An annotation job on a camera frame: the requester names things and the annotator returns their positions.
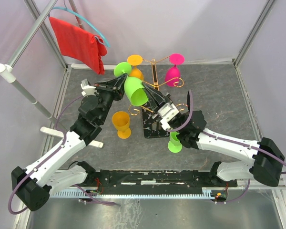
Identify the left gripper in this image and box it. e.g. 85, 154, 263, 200
94, 73, 129, 124

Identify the green goblet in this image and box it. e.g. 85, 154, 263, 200
113, 62, 148, 106
167, 132, 183, 153

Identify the gold wine glass rack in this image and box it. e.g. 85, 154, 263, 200
128, 58, 184, 139

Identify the orange goblet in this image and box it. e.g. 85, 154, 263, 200
127, 54, 143, 81
112, 111, 131, 139

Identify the magenta goblet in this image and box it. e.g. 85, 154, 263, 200
164, 53, 185, 87

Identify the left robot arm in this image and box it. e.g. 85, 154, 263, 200
8, 73, 128, 215

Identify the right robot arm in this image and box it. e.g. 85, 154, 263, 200
143, 83, 286, 187

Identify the green goblet front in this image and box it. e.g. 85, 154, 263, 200
167, 132, 183, 153

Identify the teal clothes hanger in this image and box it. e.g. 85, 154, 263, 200
51, 0, 111, 48

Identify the red cloth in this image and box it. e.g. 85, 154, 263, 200
49, 17, 107, 75

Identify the white clothes stand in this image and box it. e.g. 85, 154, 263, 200
0, 0, 126, 148

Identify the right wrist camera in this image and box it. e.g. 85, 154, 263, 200
153, 102, 180, 131

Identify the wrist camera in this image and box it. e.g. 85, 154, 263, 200
81, 79, 96, 97
153, 102, 180, 131

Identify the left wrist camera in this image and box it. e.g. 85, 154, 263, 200
81, 79, 96, 97

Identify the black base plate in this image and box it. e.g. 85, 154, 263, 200
79, 170, 237, 193

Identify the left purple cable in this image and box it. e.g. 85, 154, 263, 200
9, 95, 121, 215

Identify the purple cable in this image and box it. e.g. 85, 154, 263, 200
9, 95, 121, 215
165, 89, 286, 205

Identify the white cable duct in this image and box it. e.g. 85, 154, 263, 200
50, 186, 216, 198

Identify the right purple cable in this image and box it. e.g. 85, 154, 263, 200
165, 89, 286, 205

